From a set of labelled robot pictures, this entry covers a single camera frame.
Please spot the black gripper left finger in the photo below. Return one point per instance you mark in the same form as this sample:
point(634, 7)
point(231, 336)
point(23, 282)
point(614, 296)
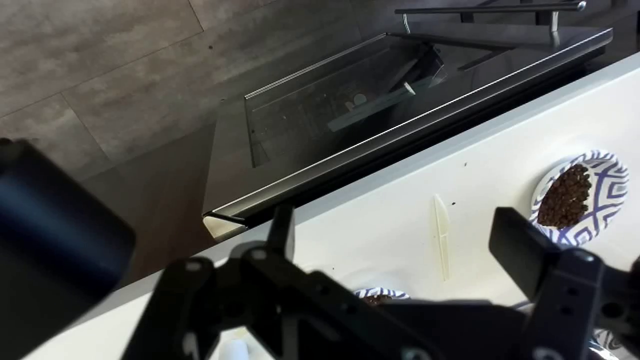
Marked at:
point(200, 300)

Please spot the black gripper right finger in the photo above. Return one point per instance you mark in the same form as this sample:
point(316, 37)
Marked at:
point(567, 292)

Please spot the large coffee bean pile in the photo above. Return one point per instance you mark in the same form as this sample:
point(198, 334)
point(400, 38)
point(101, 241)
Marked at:
point(567, 197)

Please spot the white plastic knife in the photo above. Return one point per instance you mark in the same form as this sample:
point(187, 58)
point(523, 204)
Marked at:
point(440, 232)

